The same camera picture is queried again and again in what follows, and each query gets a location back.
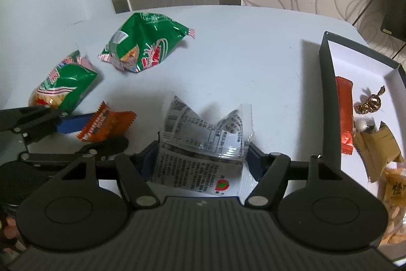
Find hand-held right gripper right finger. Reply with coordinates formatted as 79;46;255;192
244;142;344;208

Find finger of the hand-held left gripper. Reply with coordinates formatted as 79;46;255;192
17;135;129;165
0;104;97;145

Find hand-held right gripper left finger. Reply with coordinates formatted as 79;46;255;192
60;139;161;209

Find orange snack packet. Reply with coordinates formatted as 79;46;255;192
76;101;137;142

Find clear printed snack packet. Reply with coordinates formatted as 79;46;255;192
149;95;256;206

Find red snack bar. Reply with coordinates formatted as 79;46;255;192
335;76;355;155

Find brown snack packet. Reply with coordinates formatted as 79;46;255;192
353;121;405;184

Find gold foil candy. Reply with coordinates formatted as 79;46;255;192
354;85;386;114

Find dark box with white inside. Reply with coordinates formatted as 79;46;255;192
318;31;406;262

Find yellow snack packet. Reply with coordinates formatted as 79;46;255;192
377;163;406;251

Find green prawn cracker packet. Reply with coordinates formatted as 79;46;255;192
98;12;196;73
28;50;98;115

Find small white wrapped candy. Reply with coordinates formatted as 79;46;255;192
353;119;378;134

